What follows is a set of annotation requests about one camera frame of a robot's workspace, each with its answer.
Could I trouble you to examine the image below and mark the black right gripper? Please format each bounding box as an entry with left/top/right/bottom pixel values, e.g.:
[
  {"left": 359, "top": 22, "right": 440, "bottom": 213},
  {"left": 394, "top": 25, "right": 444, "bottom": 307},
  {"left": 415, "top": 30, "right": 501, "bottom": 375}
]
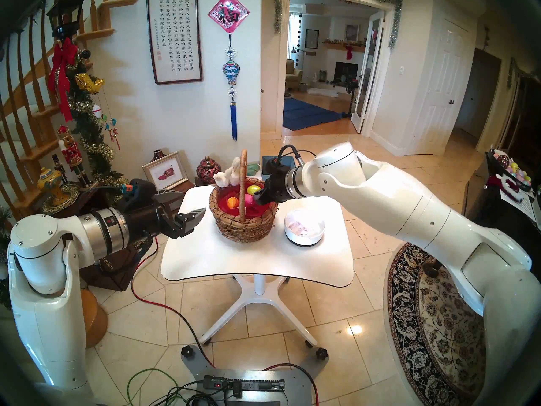
[{"left": 253, "top": 173, "right": 295, "bottom": 206}]

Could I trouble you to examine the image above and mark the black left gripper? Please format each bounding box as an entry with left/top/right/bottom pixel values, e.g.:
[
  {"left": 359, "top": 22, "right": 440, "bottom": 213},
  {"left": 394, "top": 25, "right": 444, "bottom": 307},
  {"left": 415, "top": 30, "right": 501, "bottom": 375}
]
[{"left": 124, "top": 189, "right": 207, "bottom": 243}]

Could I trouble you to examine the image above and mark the red mesh basket lining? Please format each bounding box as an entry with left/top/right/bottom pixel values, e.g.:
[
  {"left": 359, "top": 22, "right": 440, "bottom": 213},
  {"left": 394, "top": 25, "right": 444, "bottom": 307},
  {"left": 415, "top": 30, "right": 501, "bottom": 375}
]
[{"left": 218, "top": 180, "right": 276, "bottom": 219}]

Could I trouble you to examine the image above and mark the white framed picture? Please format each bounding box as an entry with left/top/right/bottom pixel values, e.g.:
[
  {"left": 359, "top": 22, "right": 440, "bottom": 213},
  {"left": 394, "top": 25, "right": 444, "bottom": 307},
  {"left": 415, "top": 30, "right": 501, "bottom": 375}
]
[{"left": 142, "top": 152, "right": 189, "bottom": 190}]

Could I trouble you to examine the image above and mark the white plush bunny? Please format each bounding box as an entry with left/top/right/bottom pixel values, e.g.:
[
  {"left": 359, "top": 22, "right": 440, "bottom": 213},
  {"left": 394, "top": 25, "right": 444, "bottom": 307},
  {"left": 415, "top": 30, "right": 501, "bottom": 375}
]
[{"left": 213, "top": 157, "right": 241, "bottom": 188}]

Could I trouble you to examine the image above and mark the red cloisonne jar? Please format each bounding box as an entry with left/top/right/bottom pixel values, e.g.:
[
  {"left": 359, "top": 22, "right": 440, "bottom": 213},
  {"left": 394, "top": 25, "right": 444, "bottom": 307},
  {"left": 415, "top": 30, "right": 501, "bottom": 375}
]
[{"left": 196, "top": 156, "right": 221, "bottom": 184}]

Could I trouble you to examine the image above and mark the white bowl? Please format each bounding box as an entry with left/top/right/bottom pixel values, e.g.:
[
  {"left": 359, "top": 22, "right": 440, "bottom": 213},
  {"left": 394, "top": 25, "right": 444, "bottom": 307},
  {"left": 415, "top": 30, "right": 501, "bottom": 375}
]
[{"left": 284, "top": 208, "right": 326, "bottom": 247}]

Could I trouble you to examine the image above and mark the blue floor rug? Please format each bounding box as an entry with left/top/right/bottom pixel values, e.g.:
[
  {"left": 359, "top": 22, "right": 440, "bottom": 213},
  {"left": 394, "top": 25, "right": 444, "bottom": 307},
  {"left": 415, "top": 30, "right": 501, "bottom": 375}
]
[{"left": 282, "top": 97, "right": 345, "bottom": 132}]

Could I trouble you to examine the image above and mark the ornate brass round tray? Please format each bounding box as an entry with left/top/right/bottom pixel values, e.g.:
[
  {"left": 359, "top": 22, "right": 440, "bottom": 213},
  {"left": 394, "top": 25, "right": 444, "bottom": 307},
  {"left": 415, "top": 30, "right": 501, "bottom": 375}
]
[{"left": 40, "top": 185, "right": 81, "bottom": 215}]

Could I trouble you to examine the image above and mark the green christmas garland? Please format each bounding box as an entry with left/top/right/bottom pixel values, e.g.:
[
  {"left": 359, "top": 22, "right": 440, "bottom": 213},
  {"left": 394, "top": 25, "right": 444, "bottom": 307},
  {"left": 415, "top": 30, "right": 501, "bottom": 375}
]
[{"left": 66, "top": 48, "right": 129, "bottom": 190}]

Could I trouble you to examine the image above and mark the red nutcracker figure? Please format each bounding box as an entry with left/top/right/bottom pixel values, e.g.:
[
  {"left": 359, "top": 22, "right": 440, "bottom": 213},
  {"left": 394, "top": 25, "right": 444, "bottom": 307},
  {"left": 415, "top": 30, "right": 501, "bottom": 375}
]
[{"left": 57, "top": 125, "right": 91, "bottom": 187}]

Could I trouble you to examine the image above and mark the yellow armchair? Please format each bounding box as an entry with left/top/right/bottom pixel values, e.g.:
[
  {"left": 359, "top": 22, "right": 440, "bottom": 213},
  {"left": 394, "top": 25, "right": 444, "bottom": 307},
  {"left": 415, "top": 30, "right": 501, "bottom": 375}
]
[{"left": 286, "top": 59, "right": 303, "bottom": 91}]

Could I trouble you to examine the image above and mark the blue tassel vase ornament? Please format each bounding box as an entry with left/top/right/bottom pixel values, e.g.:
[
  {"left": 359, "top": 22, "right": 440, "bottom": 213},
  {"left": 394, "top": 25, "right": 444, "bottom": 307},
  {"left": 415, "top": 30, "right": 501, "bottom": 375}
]
[{"left": 222, "top": 34, "right": 241, "bottom": 141}]

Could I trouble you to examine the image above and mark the small black nutcracker figure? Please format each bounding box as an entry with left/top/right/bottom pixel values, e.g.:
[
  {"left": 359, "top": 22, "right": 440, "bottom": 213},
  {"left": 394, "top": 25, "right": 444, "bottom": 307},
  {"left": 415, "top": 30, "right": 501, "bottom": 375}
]
[{"left": 51, "top": 154, "right": 68, "bottom": 184}]

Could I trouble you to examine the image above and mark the yellow ornate vase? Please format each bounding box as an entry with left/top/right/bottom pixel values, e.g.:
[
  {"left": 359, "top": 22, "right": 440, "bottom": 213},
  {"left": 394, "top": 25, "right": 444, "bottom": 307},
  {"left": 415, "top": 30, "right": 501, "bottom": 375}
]
[{"left": 37, "top": 167, "right": 70, "bottom": 205}]

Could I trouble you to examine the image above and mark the black floor fan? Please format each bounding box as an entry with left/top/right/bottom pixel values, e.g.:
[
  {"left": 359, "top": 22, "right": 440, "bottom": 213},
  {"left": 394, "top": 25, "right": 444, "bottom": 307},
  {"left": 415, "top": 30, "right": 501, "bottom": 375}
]
[{"left": 346, "top": 80, "right": 360, "bottom": 116}]

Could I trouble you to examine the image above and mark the round wooden stool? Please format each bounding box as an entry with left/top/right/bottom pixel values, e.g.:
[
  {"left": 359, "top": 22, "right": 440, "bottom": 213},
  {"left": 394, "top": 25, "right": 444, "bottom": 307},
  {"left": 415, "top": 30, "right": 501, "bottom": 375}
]
[{"left": 80, "top": 289, "right": 109, "bottom": 349}]

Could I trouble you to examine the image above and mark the black fireplace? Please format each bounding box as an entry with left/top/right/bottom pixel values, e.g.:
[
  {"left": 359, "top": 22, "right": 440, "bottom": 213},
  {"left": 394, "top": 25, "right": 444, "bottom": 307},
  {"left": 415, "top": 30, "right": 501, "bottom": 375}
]
[{"left": 333, "top": 62, "right": 359, "bottom": 85}]

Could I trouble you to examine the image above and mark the gold foil ornament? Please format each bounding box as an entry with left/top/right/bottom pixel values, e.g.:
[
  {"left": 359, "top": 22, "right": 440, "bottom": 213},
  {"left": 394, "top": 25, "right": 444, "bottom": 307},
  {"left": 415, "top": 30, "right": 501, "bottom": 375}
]
[{"left": 75, "top": 73, "right": 105, "bottom": 94}]

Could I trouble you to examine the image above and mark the glass french door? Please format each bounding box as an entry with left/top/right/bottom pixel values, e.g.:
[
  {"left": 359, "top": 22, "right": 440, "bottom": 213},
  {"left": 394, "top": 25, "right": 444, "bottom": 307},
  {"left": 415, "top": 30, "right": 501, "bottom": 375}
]
[{"left": 350, "top": 11, "right": 386, "bottom": 134}]

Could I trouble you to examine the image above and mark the framed calligraphy scroll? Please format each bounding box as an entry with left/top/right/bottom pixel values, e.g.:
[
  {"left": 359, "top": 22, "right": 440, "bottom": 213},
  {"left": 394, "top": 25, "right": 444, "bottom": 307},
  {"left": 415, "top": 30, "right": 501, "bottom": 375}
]
[{"left": 146, "top": 0, "right": 203, "bottom": 85}]

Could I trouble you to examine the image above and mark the red diamond fu decoration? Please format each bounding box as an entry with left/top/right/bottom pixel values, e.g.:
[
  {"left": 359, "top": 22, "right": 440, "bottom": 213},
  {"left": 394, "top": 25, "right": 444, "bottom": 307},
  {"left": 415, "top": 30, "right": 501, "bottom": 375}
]
[{"left": 208, "top": 0, "right": 250, "bottom": 34}]

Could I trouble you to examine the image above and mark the black power strip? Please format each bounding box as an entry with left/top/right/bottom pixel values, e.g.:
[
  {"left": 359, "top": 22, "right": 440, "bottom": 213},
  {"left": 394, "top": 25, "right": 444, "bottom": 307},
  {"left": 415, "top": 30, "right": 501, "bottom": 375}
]
[{"left": 203, "top": 376, "right": 286, "bottom": 393}]

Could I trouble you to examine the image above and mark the red ribbon bow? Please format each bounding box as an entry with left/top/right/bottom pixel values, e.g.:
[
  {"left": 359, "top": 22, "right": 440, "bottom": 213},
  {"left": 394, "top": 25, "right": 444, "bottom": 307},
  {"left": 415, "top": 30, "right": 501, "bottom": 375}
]
[{"left": 46, "top": 37, "right": 79, "bottom": 122}]

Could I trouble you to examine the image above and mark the wooden staircase railing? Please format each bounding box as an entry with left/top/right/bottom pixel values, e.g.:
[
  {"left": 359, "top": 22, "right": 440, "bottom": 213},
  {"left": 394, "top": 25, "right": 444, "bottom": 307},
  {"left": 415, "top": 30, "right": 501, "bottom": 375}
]
[{"left": 0, "top": 0, "right": 138, "bottom": 224}]

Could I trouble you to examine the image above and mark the patterned oriental rug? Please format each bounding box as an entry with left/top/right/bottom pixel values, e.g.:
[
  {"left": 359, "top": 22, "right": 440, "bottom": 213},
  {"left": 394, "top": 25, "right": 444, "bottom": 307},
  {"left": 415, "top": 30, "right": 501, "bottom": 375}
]
[{"left": 383, "top": 242, "right": 486, "bottom": 406}]

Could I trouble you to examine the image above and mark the white panel door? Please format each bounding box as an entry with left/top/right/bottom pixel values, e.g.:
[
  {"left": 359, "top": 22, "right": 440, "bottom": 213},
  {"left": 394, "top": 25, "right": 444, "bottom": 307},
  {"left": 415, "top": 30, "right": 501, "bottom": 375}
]
[{"left": 408, "top": 16, "right": 470, "bottom": 156}]

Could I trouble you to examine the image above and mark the silver green tinsel garland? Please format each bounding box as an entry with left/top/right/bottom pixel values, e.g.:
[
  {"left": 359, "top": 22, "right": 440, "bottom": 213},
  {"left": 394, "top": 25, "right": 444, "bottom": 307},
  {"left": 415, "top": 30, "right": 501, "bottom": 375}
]
[{"left": 273, "top": 0, "right": 403, "bottom": 50}]

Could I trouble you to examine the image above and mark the black lantern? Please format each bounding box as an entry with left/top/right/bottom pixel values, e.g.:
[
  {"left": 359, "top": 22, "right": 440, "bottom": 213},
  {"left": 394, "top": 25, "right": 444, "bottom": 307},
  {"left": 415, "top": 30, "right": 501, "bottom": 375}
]
[{"left": 46, "top": 0, "right": 87, "bottom": 40}]

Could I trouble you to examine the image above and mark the wicker basket with handle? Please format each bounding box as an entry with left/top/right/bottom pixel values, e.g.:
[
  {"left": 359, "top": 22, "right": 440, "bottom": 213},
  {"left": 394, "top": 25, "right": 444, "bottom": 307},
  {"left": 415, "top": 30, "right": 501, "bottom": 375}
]
[{"left": 209, "top": 149, "right": 280, "bottom": 243}]

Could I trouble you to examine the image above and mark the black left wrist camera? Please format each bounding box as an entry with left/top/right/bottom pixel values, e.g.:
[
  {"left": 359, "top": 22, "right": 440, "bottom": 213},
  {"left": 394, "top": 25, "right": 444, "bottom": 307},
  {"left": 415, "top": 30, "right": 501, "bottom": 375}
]
[{"left": 120, "top": 179, "right": 157, "bottom": 205}]

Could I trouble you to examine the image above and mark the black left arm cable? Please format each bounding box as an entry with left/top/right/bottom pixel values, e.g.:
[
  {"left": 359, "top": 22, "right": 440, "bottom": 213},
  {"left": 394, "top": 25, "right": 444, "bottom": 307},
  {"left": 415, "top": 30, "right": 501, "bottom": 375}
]
[{"left": 95, "top": 235, "right": 159, "bottom": 274}]

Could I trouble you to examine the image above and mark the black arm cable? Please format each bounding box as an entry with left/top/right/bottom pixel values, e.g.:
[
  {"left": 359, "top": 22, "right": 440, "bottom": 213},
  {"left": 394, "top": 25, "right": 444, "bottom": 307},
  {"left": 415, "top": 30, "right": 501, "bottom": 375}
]
[
  {"left": 277, "top": 145, "right": 317, "bottom": 167},
  {"left": 95, "top": 235, "right": 159, "bottom": 274}
]

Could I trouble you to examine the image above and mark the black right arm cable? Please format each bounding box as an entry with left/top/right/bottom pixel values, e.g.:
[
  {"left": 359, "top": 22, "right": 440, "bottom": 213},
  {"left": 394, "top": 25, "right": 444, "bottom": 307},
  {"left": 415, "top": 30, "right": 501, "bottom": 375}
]
[{"left": 277, "top": 145, "right": 317, "bottom": 167}]

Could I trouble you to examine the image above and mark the white pedestal table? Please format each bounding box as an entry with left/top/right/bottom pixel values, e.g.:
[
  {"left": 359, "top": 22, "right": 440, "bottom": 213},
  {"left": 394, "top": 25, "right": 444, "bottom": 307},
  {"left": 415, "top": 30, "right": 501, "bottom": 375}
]
[{"left": 161, "top": 184, "right": 355, "bottom": 348}]

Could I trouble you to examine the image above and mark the red cable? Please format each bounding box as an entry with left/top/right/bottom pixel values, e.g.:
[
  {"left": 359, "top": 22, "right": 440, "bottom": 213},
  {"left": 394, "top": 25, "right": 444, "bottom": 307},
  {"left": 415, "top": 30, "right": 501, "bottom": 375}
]
[{"left": 130, "top": 236, "right": 320, "bottom": 406}]

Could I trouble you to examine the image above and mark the green cable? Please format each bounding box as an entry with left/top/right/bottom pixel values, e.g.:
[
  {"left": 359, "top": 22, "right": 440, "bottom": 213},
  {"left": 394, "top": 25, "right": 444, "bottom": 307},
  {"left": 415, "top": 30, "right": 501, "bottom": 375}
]
[{"left": 127, "top": 368, "right": 180, "bottom": 406}]

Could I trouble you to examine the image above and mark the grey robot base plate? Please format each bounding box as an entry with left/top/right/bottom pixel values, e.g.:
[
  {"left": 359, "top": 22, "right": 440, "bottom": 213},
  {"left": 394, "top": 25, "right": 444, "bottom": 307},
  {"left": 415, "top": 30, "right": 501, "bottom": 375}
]
[{"left": 180, "top": 345, "right": 329, "bottom": 406}]

